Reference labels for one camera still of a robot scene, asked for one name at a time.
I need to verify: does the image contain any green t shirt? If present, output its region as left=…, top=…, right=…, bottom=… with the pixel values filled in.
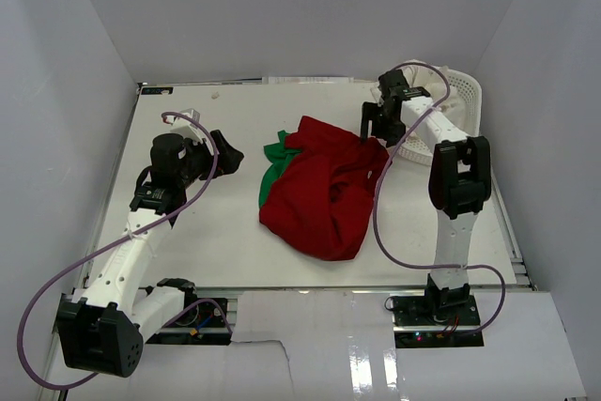
left=258, top=131, right=301, bottom=208

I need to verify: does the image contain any red t shirt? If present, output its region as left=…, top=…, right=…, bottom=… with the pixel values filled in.
left=258, top=116, right=389, bottom=261

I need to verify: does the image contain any black label sticker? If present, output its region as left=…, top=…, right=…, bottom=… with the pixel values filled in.
left=140, top=86, right=174, bottom=96

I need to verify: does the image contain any white plastic laundry basket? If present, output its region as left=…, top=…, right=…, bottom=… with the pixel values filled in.
left=393, top=61, right=482, bottom=166

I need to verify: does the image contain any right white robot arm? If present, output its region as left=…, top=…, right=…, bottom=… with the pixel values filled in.
left=360, top=69, right=492, bottom=321

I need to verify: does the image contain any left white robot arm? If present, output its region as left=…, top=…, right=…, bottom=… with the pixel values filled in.
left=55, top=130, right=244, bottom=378

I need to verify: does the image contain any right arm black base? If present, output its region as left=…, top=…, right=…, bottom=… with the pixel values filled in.
left=384, top=296, right=485, bottom=349

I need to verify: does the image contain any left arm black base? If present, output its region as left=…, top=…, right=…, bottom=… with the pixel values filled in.
left=148, top=298, right=231, bottom=346

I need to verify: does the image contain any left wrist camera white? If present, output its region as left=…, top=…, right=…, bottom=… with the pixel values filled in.
left=163, top=108, right=206, bottom=143

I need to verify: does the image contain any white t shirt in basket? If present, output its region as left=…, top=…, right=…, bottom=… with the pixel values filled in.
left=370, top=65, right=458, bottom=114

